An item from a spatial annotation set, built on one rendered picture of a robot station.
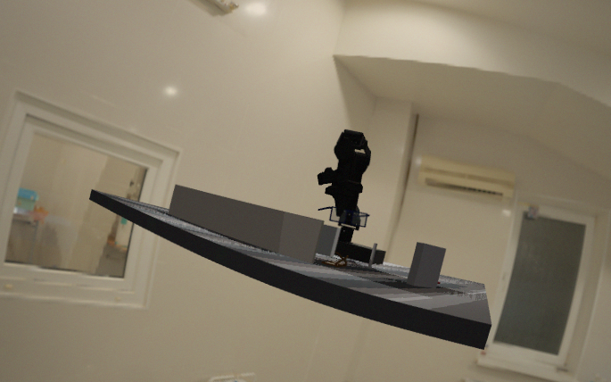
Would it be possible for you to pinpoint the grey rectangular panel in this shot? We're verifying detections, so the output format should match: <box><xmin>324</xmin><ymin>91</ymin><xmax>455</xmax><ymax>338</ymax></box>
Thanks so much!
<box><xmin>168</xmin><ymin>185</ymin><xmax>324</xmax><ymax>263</ymax></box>

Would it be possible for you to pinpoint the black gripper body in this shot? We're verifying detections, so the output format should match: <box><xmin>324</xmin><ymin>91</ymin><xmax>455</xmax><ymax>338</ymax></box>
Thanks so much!
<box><xmin>325</xmin><ymin>165</ymin><xmax>363</xmax><ymax>195</ymax></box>

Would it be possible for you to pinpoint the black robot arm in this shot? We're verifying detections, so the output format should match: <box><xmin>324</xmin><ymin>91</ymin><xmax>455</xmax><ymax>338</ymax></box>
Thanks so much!
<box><xmin>318</xmin><ymin>129</ymin><xmax>371</xmax><ymax>244</ymax></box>

